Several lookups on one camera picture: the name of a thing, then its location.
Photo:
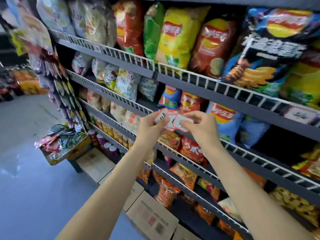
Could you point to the plain green chip bag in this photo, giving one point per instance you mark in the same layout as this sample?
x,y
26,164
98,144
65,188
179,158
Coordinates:
x,y
153,32

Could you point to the yellow red-logo chip bag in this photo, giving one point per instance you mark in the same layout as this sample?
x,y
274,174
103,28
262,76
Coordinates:
x,y
177,37

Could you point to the white printed snack bag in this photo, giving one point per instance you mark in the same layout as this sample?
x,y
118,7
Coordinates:
x,y
98,71
77,19
55,14
148,88
127,84
81,63

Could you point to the yellow nut snack bag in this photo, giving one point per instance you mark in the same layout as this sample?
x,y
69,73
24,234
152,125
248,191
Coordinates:
x,y
295,204

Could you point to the row of colourful snack packets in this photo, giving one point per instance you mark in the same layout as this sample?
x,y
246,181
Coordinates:
x,y
62,84

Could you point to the yellow cat-print snack bag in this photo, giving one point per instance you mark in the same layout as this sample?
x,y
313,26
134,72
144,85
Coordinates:
x,y
110,76

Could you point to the red yellow-logo chip bag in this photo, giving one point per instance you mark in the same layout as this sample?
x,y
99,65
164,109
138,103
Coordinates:
x,y
128,27

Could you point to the person's right forearm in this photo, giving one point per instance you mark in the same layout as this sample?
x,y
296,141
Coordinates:
x,y
255,202

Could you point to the stack of red-bordered price tags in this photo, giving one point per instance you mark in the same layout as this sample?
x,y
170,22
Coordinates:
x,y
172,122

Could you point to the orange yellow snack bag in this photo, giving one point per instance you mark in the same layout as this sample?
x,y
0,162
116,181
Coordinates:
x,y
307,162

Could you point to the small red chip bag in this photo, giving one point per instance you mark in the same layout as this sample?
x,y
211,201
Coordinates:
x,y
212,47

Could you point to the dark red chip bag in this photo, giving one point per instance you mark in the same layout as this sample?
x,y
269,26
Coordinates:
x,y
191,102

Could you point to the small orange clear snack bag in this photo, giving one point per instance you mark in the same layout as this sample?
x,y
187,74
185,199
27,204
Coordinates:
x,y
183,176

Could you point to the white red-print snack bag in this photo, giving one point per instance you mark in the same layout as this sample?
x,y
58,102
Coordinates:
x,y
228,208

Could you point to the yellow-green chip bag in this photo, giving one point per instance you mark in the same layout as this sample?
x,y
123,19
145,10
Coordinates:
x,y
305,82

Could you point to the person's left forearm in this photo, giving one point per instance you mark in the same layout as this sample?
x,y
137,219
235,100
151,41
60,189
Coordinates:
x,y
100,204

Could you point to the yellow box of snack packets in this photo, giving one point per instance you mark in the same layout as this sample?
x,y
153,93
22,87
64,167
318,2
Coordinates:
x,y
60,139

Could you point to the clear tan snack bag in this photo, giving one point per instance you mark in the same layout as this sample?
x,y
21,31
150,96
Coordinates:
x,y
93,99

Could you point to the black blue chip bag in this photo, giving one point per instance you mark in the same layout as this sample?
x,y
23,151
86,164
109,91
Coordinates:
x,y
270,52

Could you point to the blue lime chip bag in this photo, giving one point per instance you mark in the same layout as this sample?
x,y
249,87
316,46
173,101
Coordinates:
x,y
255,132
225,117

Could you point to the small colourful snack bag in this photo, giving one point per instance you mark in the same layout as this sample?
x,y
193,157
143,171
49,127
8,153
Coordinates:
x,y
208,189

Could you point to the pile of orange yellow packets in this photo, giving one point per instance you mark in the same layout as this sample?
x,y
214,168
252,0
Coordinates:
x,y
30,82

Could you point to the person's right hand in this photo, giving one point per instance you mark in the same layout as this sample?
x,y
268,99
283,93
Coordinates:
x,y
205,132

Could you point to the red yellow printed snack bag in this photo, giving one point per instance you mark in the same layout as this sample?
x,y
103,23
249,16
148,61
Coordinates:
x,y
170,141

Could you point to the clear orange-print chip bag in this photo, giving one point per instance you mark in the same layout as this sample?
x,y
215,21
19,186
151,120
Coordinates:
x,y
100,22

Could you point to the red white-print snack bag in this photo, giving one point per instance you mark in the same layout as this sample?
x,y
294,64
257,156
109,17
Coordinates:
x,y
192,149

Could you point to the person's left hand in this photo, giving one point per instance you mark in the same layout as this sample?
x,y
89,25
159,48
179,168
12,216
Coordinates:
x,y
150,134

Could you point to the blue tomato chip bag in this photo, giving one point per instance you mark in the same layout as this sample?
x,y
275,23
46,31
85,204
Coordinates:
x,y
170,97

